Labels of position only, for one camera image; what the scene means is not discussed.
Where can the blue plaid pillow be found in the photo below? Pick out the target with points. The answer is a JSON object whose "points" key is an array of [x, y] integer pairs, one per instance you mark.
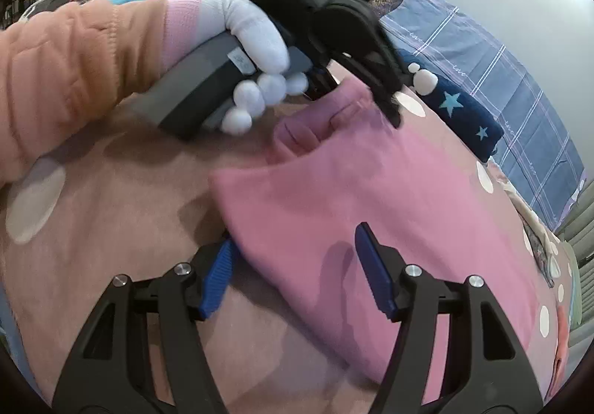
{"points": [[510, 84]]}

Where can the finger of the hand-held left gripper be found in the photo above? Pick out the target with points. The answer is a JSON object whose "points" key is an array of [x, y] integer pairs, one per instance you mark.
{"points": [[383, 71]]}

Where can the pink small garment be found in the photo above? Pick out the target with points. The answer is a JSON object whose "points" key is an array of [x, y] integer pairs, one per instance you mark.
{"points": [[371, 173]]}

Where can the beige flat cloth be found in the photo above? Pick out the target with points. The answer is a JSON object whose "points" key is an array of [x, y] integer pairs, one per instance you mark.
{"points": [[526, 219]]}

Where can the grey ribbed curtain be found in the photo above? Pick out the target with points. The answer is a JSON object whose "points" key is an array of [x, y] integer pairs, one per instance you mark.
{"points": [[582, 256]]}

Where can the person's left hand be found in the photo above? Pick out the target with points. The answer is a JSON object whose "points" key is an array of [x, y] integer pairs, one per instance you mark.
{"points": [[260, 38]]}

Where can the pink polka dot blanket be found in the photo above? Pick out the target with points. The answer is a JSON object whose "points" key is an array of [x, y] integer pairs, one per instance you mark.
{"points": [[93, 256]]}

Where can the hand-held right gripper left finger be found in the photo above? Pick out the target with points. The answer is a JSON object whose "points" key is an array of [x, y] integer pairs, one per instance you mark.
{"points": [[216, 277]]}

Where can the person's left forearm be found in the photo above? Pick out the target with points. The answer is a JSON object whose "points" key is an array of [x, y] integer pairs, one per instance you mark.
{"points": [[69, 80]]}

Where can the navy star print folded cloth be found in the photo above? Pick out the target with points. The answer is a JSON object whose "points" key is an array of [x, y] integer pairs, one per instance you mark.
{"points": [[464, 117]]}

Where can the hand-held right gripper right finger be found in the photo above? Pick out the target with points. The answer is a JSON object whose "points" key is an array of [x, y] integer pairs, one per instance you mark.
{"points": [[373, 275]]}

